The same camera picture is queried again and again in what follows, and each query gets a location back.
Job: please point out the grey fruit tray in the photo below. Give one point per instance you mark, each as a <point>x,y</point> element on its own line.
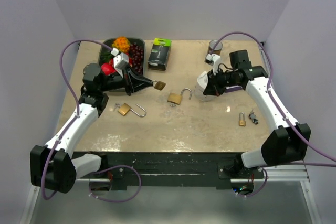
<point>114,82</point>

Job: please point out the red apple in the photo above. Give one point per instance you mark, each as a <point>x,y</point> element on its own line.
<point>107,69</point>

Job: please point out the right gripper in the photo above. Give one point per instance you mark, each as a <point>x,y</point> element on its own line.
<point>213,87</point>

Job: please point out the key with panda keychain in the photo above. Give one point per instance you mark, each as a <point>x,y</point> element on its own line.
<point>253,118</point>

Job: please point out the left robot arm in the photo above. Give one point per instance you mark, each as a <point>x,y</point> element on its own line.
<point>52,165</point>

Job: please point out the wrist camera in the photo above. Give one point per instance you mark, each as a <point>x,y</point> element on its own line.
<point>213,60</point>
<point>120,60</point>

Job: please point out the large brass padlock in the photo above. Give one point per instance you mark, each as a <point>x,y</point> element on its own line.
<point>175,99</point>
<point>124,109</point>

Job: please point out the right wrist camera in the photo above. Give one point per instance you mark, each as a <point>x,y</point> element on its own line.
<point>213,60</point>

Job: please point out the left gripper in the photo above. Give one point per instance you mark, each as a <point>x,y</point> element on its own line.
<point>139,82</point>

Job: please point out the orange flower bunch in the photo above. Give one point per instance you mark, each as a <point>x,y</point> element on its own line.
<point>122,44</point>

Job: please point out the small brass padlock with key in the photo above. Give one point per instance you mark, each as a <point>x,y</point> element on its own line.
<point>159,85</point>

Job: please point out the red strawberries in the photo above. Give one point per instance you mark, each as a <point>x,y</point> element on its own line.
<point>111,62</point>

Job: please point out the white toilet paper roll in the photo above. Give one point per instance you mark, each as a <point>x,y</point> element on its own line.
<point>202,81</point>

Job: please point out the long shackle brass padlock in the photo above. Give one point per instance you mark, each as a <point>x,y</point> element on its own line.
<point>242,121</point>

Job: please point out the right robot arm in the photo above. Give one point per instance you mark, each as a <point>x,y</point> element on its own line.
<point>283,145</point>

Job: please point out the dark red grapes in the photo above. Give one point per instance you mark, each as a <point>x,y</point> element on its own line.
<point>136,52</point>

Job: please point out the orange label tin can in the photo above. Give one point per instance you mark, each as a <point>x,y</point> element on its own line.
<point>215,47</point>

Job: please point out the black green razor box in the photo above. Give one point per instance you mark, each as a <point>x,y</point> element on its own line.
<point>159,54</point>

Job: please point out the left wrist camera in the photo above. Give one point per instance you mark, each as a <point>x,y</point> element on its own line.
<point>120,60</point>

